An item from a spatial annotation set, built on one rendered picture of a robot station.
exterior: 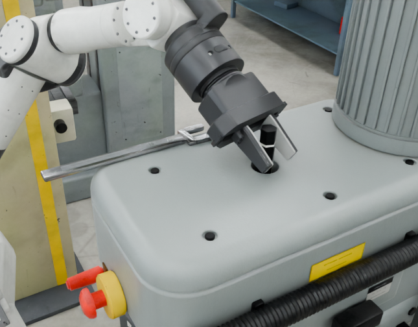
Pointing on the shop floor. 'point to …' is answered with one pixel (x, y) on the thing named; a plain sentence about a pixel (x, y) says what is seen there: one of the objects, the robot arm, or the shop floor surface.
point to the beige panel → (34, 203)
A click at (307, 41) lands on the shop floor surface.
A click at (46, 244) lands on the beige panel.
